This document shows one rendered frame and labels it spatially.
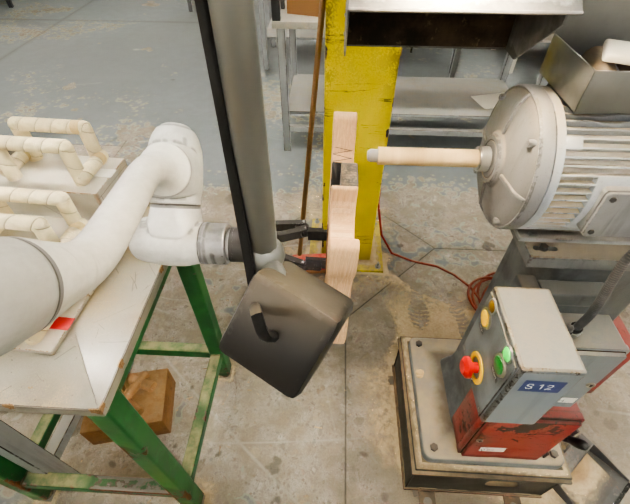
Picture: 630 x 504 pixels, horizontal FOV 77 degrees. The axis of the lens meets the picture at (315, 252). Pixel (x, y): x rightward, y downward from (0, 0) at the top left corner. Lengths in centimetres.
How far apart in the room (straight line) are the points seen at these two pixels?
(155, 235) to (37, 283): 46
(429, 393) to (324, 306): 140
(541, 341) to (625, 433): 146
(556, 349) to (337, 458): 117
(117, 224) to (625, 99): 73
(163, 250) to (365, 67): 107
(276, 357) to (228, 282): 203
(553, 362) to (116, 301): 86
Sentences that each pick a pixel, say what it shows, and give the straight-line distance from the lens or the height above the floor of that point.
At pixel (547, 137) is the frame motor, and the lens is 71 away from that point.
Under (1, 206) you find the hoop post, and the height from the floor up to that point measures 109.
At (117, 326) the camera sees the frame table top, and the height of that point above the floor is 93.
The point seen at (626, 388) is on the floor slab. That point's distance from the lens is 227.
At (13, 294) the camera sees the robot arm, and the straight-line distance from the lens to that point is 39.
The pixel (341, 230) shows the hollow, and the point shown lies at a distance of 69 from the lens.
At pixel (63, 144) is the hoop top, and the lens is 102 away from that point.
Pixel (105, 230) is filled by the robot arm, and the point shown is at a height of 129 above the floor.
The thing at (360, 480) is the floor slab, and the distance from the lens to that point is 171.
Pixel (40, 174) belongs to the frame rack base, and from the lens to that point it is 116.
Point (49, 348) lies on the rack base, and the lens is 98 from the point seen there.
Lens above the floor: 165
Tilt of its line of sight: 46 degrees down
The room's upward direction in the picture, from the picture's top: straight up
